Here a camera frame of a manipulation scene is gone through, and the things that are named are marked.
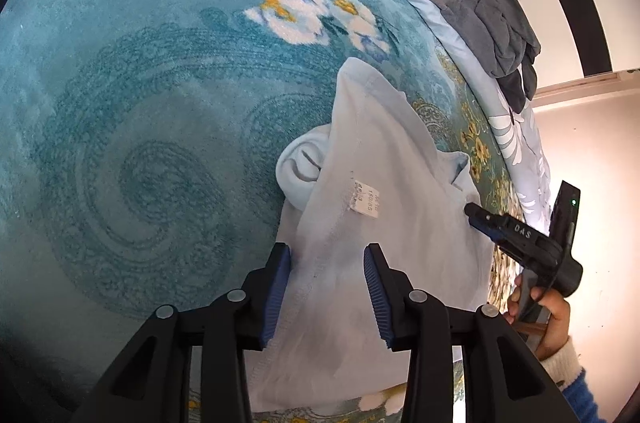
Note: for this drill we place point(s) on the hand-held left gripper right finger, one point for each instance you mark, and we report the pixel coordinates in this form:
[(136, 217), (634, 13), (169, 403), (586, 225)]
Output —
[(375, 293)]

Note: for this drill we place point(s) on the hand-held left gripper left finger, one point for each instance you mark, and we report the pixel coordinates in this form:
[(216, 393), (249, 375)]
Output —
[(277, 288)]

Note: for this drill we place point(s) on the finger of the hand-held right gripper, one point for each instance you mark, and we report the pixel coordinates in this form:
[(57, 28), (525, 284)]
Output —
[(480, 218)]

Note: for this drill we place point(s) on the light blue garment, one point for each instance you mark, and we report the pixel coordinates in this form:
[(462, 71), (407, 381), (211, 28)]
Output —
[(400, 163)]

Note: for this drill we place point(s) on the person's right hand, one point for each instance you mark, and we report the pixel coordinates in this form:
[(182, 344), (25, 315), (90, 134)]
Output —
[(555, 318)]

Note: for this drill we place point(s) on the dark grey garment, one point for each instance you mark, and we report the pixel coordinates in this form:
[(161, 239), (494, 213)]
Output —
[(520, 88)]

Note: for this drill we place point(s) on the teal floral blanket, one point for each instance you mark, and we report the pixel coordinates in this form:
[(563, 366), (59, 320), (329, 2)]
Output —
[(125, 103)]

